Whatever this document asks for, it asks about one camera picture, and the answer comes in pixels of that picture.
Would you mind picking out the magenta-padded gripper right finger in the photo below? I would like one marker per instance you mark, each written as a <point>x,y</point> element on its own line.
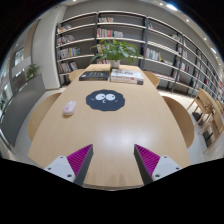
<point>165,166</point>

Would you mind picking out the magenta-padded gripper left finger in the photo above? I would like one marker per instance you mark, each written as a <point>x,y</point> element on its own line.
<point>60,166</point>

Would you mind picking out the pink computer mouse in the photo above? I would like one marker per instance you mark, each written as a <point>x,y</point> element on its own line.
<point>69,108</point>

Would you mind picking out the black cartoon-face mouse pad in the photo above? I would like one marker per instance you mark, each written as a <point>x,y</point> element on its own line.
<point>106,104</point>

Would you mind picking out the group of slatted wooden chairs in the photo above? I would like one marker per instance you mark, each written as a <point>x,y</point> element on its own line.
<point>208,110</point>

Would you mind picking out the beige book with red lettering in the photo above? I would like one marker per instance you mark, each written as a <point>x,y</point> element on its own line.
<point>126,82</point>

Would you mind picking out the black hardcover book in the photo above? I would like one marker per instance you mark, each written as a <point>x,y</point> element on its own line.
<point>94,75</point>

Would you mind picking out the white illustrated book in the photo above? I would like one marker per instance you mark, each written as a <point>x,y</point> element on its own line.
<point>127,74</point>

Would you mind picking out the small green potted plant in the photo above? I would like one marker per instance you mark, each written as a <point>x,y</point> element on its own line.
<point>32,70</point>

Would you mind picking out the grey bookshelf unit with books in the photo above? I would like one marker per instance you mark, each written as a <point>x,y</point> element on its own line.
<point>156,50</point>

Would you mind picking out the green potted plant white pot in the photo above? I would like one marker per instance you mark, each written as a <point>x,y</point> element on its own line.
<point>115,51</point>

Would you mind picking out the row of ceiling lights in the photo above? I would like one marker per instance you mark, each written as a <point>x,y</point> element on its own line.
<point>171,6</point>

